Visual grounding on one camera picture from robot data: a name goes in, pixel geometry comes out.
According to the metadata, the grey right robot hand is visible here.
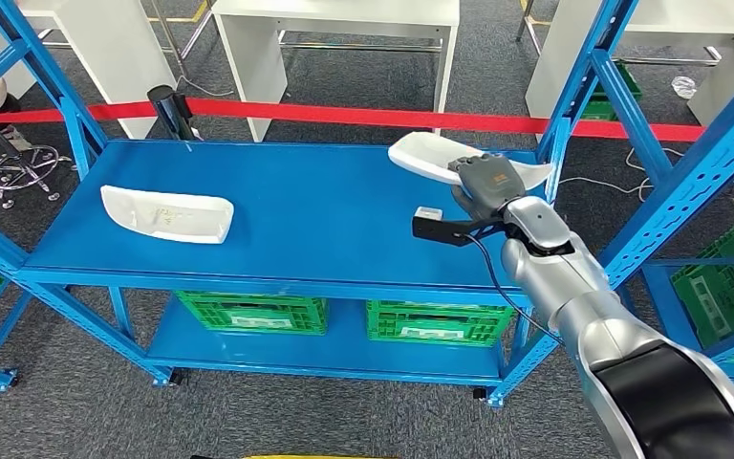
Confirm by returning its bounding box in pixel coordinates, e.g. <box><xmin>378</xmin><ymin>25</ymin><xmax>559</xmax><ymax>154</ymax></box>
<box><xmin>447</xmin><ymin>152</ymin><xmax>529</xmax><ymax>222</ymax></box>

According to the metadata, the white moulded plastic part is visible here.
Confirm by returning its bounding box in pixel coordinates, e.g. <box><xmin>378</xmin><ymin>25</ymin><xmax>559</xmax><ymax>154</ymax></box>
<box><xmin>387</xmin><ymin>131</ymin><xmax>553</xmax><ymax>191</ymax></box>
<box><xmin>99</xmin><ymin>185</ymin><xmax>235</xmax><ymax>245</ymax></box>

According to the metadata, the red barrier belt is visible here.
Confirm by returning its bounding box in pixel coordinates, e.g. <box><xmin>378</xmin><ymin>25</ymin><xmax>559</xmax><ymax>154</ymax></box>
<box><xmin>0</xmin><ymin>97</ymin><xmax>707</xmax><ymax>143</ymax></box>

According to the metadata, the crumpled clear plastic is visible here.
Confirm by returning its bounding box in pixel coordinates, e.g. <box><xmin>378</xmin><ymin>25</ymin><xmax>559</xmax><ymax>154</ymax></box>
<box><xmin>670</xmin><ymin>76</ymin><xmax>699</xmax><ymax>100</ymax></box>

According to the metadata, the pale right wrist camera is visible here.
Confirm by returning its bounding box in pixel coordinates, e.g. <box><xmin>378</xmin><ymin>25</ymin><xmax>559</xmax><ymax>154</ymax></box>
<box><xmin>412</xmin><ymin>206</ymin><xmax>508</xmax><ymax>247</ymax></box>

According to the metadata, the black camera cable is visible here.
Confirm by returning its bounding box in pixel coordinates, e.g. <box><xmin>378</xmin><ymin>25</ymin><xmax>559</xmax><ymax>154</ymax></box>
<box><xmin>462</xmin><ymin>232</ymin><xmax>566</xmax><ymax>348</ymax></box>

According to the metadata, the black barrier post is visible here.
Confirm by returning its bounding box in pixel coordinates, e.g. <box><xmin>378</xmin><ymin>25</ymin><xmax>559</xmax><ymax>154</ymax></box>
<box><xmin>146</xmin><ymin>83</ymin><xmax>199</xmax><ymax>142</ymax></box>

